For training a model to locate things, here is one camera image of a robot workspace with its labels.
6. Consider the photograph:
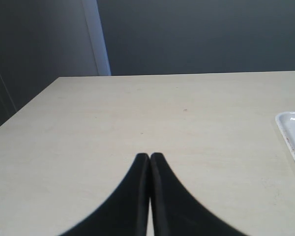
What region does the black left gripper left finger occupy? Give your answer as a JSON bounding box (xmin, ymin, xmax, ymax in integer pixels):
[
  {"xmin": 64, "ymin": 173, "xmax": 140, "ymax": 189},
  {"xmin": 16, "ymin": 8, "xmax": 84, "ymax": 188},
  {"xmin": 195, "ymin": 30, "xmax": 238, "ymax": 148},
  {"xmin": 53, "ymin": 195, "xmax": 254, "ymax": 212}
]
[{"xmin": 63, "ymin": 153, "xmax": 150, "ymax": 236}]

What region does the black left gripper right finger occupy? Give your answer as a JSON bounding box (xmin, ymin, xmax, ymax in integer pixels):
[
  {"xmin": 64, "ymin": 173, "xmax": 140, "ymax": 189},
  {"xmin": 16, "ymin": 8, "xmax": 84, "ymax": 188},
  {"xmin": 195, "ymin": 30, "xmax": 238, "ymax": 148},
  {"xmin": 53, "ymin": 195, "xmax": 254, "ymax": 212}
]
[{"xmin": 150, "ymin": 152, "xmax": 243, "ymax": 236}]

